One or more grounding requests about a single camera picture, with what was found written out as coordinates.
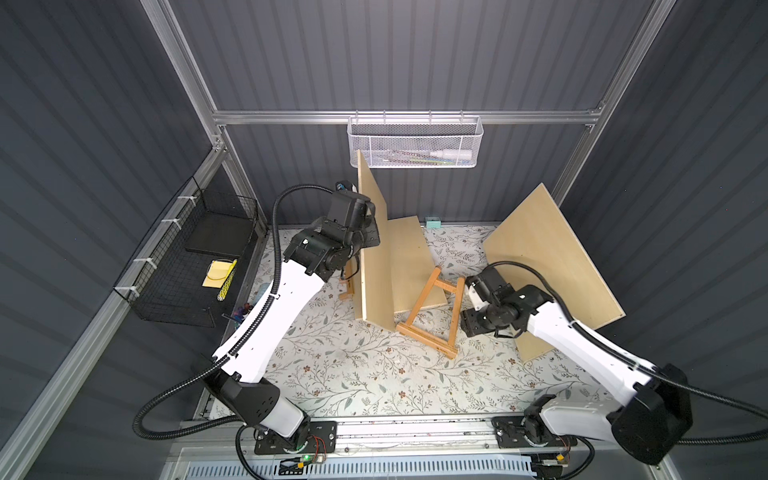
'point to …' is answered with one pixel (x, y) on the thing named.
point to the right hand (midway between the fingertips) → (476, 321)
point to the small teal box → (433, 222)
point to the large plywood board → (536, 236)
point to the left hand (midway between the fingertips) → (373, 226)
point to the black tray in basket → (219, 233)
